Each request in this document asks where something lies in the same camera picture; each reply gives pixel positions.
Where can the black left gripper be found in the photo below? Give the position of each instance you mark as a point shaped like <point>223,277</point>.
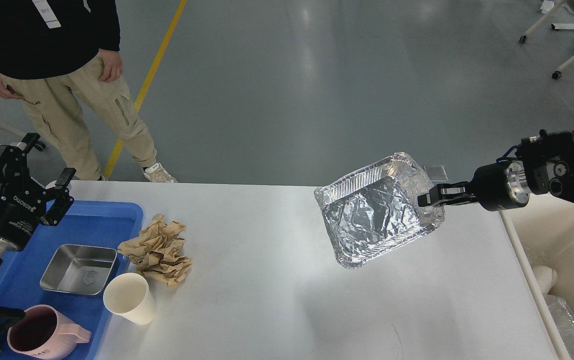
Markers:
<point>23,200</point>

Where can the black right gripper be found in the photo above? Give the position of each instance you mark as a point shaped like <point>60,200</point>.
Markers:
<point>498,186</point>

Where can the aluminium foil tray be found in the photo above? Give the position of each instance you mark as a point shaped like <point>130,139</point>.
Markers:
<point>375,210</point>

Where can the square steel tray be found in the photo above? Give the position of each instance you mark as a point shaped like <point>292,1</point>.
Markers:
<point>79,269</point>

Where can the brown paper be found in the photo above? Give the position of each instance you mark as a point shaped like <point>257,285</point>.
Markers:
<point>157,252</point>

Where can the cream paper cup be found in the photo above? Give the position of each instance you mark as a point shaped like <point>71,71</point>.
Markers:
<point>128,295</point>

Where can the pink mug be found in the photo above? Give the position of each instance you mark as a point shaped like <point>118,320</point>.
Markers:
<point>46,334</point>

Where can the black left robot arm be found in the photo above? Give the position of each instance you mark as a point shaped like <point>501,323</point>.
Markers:
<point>25,204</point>

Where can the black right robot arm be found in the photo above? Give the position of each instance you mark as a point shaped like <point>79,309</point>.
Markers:
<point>538,165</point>

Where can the person's left hand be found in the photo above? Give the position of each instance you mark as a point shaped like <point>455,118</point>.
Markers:
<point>112,65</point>

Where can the clear floor plate right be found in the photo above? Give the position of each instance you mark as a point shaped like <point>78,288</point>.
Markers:
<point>436,173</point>

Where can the blue plastic tray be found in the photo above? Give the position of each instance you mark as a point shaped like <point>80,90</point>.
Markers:
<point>90,223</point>

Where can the cream plastic bin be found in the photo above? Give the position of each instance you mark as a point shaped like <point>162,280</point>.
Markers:
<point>542,233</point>

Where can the person in black top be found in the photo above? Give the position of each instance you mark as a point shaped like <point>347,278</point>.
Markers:
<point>49,53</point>

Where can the white rolling chair base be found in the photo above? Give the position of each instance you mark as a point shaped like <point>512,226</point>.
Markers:
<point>567,30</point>

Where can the clear plastic bag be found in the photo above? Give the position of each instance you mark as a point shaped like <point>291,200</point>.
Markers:
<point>563,317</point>

